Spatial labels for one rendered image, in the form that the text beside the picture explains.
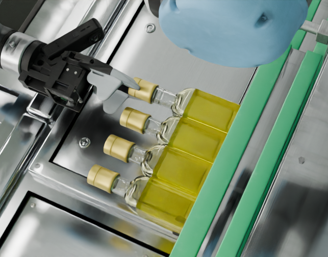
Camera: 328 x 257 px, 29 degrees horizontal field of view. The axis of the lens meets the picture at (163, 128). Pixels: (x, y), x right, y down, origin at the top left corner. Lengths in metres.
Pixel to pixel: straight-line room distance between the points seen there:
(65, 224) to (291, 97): 0.50
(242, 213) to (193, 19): 0.38
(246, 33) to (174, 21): 0.07
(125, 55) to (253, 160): 0.49
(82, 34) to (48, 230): 0.36
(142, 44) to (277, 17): 0.79
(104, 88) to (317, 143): 0.38
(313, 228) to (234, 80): 0.48
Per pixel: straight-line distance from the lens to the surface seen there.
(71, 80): 1.11
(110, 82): 1.09
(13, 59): 1.16
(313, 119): 0.91
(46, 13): 1.44
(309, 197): 0.87
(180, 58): 1.28
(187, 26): 0.56
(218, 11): 0.53
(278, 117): 0.93
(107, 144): 1.05
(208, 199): 0.88
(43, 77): 1.14
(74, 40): 1.15
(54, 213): 1.22
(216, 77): 1.26
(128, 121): 1.07
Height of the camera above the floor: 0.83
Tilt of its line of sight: 14 degrees up
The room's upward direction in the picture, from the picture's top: 68 degrees counter-clockwise
